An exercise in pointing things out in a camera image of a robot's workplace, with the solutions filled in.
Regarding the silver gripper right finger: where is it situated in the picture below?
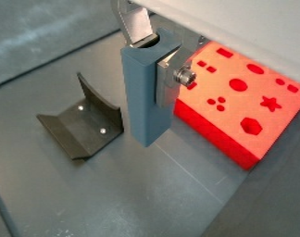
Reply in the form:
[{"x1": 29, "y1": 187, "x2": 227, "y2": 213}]
[{"x1": 156, "y1": 35, "x2": 208, "y2": 107}]

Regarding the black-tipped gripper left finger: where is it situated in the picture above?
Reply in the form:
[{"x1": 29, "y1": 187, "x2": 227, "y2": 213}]
[{"x1": 109, "y1": 0, "x2": 158, "y2": 48}]

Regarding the red shape sorting board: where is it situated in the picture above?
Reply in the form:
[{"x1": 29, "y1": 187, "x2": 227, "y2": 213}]
[{"x1": 175, "y1": 42, "x2": 300, "y2": 169}]

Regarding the black curved holder stand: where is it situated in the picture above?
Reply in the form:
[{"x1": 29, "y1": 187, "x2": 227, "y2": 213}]
[{"x1": 36, "y1": 73, "x2": 124, "y2": 160}]

